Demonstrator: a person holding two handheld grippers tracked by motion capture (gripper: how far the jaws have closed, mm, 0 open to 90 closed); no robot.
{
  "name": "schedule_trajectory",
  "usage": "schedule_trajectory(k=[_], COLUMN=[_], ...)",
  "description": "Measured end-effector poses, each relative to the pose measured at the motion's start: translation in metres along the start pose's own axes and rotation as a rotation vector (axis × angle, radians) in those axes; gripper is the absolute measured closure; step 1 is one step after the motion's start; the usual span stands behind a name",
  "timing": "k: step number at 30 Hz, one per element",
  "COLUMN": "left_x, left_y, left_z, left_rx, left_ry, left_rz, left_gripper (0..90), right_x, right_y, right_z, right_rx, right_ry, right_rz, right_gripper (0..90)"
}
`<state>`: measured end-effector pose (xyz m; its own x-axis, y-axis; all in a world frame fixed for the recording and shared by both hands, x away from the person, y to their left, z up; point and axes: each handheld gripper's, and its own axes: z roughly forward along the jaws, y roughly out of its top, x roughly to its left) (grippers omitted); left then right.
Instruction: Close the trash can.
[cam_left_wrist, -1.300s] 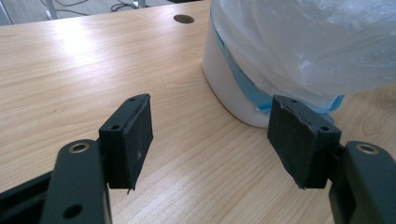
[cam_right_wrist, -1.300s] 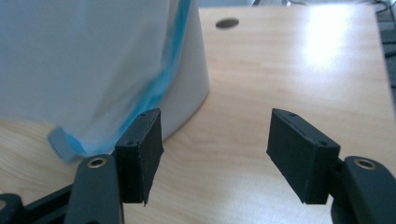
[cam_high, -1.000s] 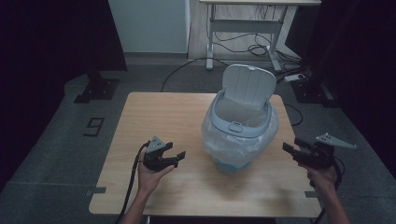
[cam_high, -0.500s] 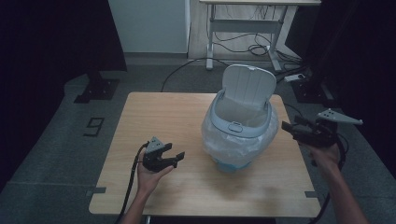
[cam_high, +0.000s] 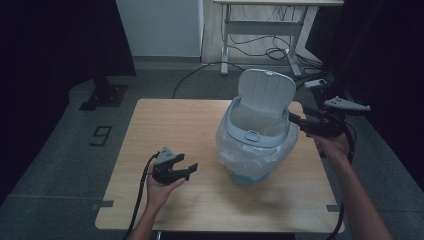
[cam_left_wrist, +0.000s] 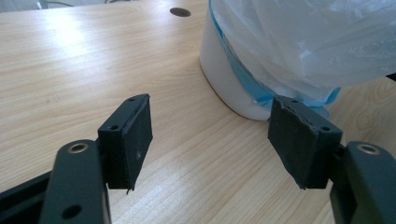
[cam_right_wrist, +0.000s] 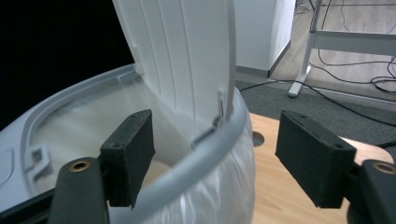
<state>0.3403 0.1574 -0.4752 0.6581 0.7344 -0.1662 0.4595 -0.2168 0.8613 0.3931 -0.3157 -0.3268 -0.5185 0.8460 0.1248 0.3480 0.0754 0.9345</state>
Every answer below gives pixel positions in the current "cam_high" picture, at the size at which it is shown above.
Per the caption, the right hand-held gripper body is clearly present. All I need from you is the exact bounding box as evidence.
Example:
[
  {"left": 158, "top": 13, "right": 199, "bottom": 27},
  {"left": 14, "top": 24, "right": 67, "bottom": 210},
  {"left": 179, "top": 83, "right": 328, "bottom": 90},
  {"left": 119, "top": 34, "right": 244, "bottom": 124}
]
[{"left": 301, "top": 95, "right": 372, "bottom": 139}]

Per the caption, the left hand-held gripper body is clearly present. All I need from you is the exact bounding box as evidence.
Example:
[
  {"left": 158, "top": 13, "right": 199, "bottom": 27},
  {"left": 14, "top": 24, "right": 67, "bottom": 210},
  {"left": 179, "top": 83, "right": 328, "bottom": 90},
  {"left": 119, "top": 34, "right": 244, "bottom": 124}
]
[{"left": 151, "top": 146, "right": 186, "bottom": 186}]

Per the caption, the white lidded trash can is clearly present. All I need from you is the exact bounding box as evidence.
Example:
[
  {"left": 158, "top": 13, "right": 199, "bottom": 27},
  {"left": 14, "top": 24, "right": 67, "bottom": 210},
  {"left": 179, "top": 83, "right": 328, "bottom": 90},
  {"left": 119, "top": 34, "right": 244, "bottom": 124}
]
[{"left": 215, "top": 68, "right": 300, "bottom": 186}]

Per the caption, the clear plastic trash bag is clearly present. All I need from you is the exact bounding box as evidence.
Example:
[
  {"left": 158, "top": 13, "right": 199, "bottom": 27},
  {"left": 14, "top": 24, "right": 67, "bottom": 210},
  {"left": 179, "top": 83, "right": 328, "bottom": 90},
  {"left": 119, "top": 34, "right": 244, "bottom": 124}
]
[{"left": 215, "top": 99, "right": 300, "bottom": 176}]

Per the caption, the person's right hand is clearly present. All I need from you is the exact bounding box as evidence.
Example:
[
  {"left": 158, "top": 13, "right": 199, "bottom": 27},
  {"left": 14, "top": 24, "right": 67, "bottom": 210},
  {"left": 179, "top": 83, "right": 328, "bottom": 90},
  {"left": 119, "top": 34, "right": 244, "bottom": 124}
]
[{"left": 306, "top": 131, "right": 351, "bottom": 161}]

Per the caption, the person's left hand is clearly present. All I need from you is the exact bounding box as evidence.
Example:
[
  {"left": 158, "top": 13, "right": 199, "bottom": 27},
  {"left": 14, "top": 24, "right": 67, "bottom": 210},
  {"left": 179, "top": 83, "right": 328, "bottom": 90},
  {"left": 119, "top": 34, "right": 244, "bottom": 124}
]
[{"left": 145, "top": 172, "right": 187, "bottom": 208}]

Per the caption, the white power strip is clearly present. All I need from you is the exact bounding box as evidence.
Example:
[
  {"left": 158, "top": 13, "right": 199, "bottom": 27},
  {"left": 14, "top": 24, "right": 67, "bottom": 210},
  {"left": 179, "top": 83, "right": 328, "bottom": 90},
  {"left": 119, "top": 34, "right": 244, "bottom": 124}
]
[{"left": 303, "top": 78, "right": 328, "bottom": 90}]

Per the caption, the dark curtain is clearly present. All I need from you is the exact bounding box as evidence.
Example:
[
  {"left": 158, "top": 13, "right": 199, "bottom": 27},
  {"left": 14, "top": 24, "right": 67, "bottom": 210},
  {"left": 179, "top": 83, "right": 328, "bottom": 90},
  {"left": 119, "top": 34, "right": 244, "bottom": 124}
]
[
  {"left": 0, "top": 0, "right": 137, "bottom": 201},
  {"left": 305, "top": 0, "right": 424, "bottom": 191}
]

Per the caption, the black stand base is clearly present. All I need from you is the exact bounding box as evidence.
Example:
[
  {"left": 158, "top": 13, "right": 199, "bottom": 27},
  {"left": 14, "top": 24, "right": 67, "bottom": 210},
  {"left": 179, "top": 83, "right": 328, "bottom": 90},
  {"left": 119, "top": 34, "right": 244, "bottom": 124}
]
[{"left": 79, "top": 77, "right": 129, "bottom": 112}]

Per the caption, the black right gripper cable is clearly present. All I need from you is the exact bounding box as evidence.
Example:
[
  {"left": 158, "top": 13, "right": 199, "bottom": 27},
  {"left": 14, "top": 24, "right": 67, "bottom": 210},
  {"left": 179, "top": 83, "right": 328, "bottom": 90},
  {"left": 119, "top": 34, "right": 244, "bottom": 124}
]
[{"left": 331, "top": 121, "right": 357, "bottom": 234}]

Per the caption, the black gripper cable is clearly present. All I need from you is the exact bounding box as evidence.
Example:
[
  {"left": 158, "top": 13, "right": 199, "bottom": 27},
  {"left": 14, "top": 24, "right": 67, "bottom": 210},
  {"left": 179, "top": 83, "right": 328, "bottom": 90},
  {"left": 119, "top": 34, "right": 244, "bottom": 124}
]
[
  {"left": 331, "top": 121, "right": 357, "bottom": 234},
  {"left": 123, "top": 151, "right": 161, "bottom": 240}
]

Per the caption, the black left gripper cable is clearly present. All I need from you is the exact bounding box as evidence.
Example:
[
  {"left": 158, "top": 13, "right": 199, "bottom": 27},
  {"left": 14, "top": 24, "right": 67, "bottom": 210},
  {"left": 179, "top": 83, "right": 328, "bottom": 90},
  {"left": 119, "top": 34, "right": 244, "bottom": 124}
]
[{"left": 123, "top": 151, "right": 161, "bottom": 240}]

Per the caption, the tangle of black floor cables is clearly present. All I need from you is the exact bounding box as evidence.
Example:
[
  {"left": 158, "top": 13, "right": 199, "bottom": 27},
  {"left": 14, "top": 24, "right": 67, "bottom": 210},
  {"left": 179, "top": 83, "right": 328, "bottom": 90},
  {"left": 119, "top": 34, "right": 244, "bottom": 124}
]
[{"left": 229, "top": 4, "right": 323, "bottom": 69}]

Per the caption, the long black floor cable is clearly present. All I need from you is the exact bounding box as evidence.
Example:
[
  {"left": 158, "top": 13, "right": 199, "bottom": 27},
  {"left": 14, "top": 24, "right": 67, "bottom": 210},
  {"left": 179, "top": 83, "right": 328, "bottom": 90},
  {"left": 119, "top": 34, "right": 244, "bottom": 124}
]
[{"left": 172, "top": 61, "right": 248, "bottom": 100}]

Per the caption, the white metal-frame desk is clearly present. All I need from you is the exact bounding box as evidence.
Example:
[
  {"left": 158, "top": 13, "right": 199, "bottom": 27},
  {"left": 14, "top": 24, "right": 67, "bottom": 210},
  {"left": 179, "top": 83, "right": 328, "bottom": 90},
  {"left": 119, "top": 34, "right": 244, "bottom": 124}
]
[{"left": 213, "top": 0, "right": 344, "bottom": 78}]

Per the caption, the white wall panel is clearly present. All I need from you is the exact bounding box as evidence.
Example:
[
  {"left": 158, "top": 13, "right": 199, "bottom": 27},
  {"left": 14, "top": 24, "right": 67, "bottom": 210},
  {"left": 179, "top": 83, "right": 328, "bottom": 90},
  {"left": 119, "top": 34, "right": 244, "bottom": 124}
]
[{"left": 115, "top": 0, "right": 205, "bottom": 58}]

